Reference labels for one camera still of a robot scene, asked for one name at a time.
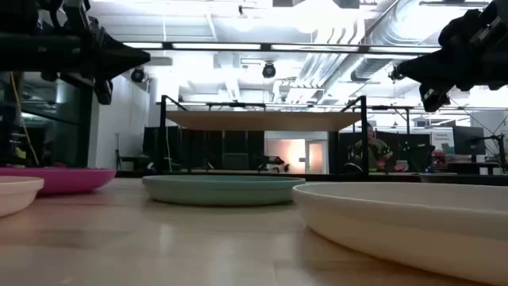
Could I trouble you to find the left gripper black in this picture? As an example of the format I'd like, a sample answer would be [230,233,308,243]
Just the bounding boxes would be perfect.
[0,17,152,106]

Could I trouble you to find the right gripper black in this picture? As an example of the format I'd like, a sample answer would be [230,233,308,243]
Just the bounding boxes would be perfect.
[397,10,508,114]

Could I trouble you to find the pink plastic plate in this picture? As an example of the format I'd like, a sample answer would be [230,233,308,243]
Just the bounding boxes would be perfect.
[0,166,117,196]

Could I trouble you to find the teal plastic plate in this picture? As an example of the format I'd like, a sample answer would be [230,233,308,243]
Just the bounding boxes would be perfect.
[141,175,306,207]

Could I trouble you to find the white plastic plate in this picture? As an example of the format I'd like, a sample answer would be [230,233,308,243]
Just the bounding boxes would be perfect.
[292,181,508,286]
[0,176,45,218]

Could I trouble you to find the wooden shelf with black legs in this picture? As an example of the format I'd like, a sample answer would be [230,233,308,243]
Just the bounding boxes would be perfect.
[158,95,369,175]

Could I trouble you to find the black computer monitor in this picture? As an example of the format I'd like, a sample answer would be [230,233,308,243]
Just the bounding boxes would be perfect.
[452,126,487,157]

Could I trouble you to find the long ceiling light bar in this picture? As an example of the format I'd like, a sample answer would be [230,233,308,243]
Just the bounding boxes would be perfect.
[122,41,441,55]

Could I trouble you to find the person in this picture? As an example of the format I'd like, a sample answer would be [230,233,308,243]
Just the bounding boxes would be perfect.
[348,122,394,174]

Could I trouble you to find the white door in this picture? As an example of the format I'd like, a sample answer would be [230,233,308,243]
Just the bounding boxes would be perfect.
[304,139,329,175]

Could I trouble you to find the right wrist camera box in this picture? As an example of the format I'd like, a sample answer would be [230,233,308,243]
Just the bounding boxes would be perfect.
[470,0,508,48]

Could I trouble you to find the yellow cable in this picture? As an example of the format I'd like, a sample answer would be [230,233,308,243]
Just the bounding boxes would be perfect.
[9,71,40,166]

